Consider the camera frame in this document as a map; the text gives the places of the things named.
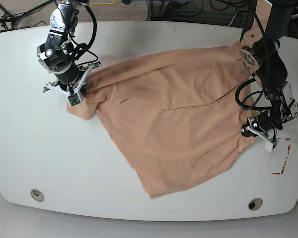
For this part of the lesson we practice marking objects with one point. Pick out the left table grommet hole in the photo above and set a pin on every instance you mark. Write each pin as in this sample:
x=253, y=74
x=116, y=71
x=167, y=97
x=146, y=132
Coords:
x=37, y=195

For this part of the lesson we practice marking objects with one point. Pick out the right table grommet hole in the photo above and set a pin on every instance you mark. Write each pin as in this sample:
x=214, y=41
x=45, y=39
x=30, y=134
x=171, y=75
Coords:
x=255, y=204

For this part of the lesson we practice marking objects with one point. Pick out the red tape rectangle marking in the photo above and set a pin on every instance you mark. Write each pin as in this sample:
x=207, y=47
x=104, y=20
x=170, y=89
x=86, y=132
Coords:
x=279, y=156

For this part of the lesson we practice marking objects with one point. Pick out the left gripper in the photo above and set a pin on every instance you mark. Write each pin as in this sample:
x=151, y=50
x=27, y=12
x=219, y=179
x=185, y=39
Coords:
x=263, y=121

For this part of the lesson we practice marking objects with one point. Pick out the peach T-shirt with emoji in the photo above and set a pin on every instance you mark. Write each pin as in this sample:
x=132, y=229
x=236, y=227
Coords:
x=172, y=114

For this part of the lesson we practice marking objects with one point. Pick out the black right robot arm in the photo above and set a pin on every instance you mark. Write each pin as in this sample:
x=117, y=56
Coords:
x=58, y=55

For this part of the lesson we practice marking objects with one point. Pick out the black tripod legs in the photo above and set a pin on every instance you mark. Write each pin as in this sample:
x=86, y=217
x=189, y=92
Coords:
x=10, y=22

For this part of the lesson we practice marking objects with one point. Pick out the table grommet hole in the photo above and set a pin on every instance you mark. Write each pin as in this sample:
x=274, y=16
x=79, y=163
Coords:
x=37, y=195
x=255, y=204

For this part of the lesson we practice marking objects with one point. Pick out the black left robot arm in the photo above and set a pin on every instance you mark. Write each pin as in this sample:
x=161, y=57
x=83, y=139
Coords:
x=266, y=24

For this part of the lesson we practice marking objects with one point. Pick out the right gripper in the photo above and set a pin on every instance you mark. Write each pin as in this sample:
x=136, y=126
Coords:
x=68, y=76

